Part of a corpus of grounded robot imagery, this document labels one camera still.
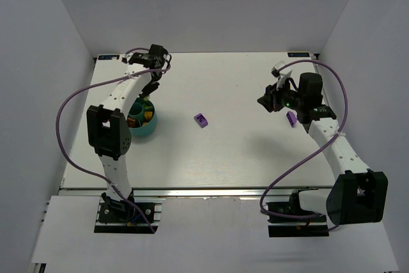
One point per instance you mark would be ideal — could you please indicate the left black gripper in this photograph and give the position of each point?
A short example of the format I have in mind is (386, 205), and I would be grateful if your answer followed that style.
(151, 87)

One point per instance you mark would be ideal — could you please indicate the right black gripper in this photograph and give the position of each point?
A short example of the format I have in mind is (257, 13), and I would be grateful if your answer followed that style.
(273, 98)

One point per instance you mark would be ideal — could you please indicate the purple curved lego brick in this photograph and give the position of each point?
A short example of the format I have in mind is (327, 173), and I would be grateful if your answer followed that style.
(292, 118)

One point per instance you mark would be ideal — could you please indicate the orange studded lego brick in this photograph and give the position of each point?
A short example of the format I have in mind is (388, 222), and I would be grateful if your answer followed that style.
(131, 122)

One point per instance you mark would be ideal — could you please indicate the purple hollow lego brick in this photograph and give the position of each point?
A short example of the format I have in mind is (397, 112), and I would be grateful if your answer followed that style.
(201, 120)

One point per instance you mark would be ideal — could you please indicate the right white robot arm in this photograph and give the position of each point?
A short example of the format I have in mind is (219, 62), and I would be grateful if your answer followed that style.
(358, 194)

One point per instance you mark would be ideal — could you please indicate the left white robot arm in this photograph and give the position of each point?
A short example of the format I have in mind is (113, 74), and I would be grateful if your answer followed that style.
(108, 131)

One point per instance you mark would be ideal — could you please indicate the right blue corner label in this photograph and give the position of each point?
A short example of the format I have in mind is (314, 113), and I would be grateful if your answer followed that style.
(298, 54)

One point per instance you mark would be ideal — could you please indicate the blue corner label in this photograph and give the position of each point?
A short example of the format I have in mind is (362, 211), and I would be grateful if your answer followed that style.
(108, 57)
(298, 54)

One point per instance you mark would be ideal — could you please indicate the teal divided round container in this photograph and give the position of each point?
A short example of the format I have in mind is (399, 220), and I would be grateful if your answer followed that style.
(142, 118)

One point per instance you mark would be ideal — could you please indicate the left blue corner label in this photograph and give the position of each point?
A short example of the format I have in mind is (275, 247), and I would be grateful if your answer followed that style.
(108, 57)

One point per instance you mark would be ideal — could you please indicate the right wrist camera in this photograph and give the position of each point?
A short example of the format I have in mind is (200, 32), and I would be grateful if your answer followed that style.
(281, 72)

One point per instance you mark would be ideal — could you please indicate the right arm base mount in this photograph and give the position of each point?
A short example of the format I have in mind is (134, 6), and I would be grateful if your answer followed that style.
(286, 219)

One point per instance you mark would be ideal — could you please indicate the aluminium table rail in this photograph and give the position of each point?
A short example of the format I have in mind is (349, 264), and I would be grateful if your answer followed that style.
(196, 186)

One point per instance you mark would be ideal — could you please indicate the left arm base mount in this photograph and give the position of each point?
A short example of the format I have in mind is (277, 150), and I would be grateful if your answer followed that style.
(118, 217)

